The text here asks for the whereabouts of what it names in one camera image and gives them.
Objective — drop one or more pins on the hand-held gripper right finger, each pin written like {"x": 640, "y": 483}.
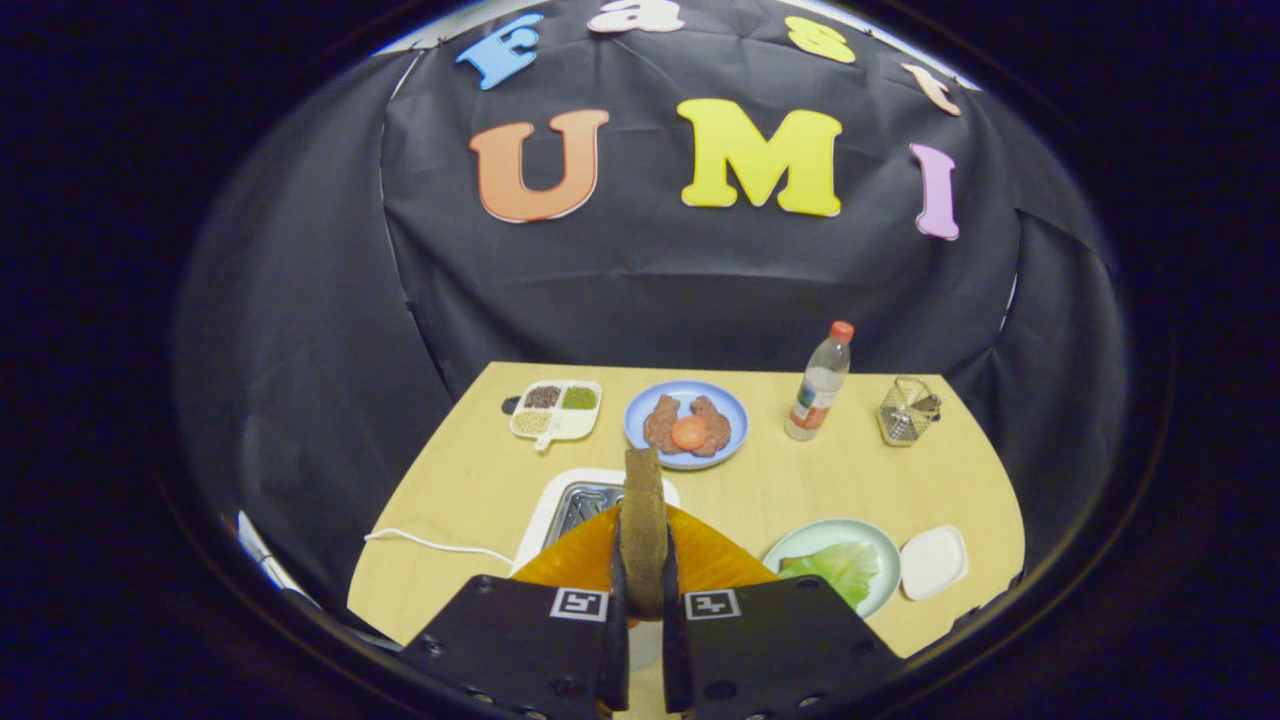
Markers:
{"x": 675, "y": 650}

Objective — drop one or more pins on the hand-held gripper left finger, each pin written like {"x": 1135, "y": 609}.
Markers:
{"x": 618, "y": 640}

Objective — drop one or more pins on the brown toast slice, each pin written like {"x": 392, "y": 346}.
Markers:
{"x": 645, "y": 530}

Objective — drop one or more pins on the green lettuce leaf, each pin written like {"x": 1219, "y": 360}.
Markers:
{"x": 845, "y": 570}

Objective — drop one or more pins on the white toaster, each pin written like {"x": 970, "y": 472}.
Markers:
{"x": 580, "y": 510}

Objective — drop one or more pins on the pale green plate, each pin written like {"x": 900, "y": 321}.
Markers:
{"x": 810, "y": 535}

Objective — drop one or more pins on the red tomato slice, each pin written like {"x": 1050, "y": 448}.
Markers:
{"x": 689, "y": 433}

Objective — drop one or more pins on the white divided condiment tray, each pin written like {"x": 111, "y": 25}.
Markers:
{"x": 570, "y": 425}

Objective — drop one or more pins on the brown meat patty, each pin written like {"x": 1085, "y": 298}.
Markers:
{"x": 660, "y": 415}
{"x": 715, "y": 425}

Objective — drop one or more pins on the blue plate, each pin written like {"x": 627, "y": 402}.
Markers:
{"x": 725, "y": 400}

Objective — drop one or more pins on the small white square plate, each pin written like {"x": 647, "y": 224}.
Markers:
{"x": 933, "y": 563}

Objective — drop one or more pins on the clear bottle with red cap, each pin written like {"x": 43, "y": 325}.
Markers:
{"x": 815, "y": 400}

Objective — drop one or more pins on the white flat object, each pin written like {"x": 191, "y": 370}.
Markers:
{"x": 255, "y": 555}

